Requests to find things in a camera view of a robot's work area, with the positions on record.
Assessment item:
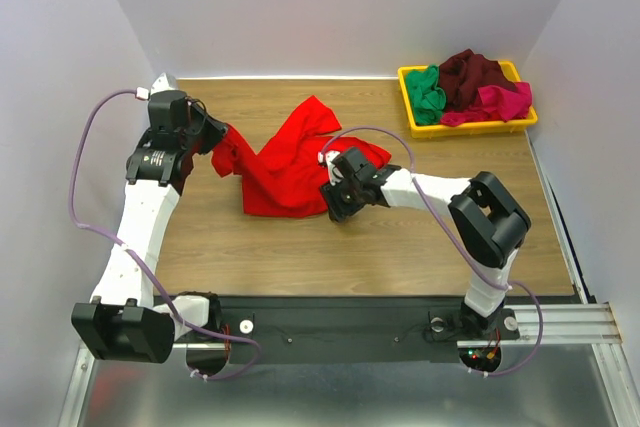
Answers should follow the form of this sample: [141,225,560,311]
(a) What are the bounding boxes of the red t shirt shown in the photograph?
[210,94,393,219]

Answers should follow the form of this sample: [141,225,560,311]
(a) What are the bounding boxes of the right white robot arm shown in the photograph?
[318,147,531,337]

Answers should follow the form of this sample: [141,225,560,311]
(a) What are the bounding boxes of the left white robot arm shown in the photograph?
[71,73,228,363]

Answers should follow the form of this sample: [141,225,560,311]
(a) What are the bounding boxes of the green t shirt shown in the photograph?
[405,65,447,126]

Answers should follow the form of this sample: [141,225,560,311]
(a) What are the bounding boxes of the maroon t shirt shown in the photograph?
[438,49,517,112]

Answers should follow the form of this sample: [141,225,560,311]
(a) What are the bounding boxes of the magenta t shirt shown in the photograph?
[440,82,533,127]

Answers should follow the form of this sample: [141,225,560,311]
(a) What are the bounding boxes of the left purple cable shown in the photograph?
[68,88,262,382]

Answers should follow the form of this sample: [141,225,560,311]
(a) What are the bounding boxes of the purple cable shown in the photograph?
[68,88,262,382]
[319,125,544,380]

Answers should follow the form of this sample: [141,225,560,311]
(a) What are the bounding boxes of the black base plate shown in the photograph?
[209,295,520,365]

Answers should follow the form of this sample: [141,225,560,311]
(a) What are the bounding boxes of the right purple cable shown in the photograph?
[319,125,544,380]

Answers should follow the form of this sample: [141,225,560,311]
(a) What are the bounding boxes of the aluminium frame rail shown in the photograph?
[503,304,622,345]

